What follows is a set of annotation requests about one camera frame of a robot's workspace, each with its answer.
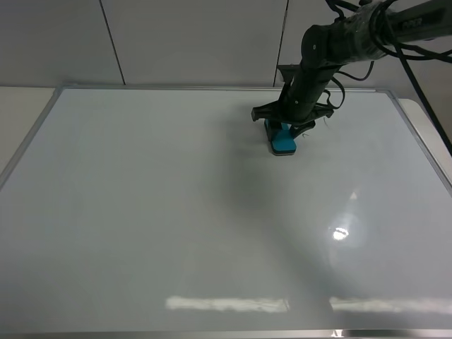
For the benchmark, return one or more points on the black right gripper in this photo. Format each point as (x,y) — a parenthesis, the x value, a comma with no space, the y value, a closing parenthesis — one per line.
(297,104)

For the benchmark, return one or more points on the blue whiteboard eraser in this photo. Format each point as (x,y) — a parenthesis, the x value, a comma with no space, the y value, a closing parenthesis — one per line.
(283,144)

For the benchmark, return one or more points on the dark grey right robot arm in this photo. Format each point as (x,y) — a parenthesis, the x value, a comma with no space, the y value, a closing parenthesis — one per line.
(371,33)

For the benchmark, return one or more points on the white whiteboard with aluminium frame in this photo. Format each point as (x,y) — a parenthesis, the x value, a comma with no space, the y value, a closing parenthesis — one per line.
(162,213)

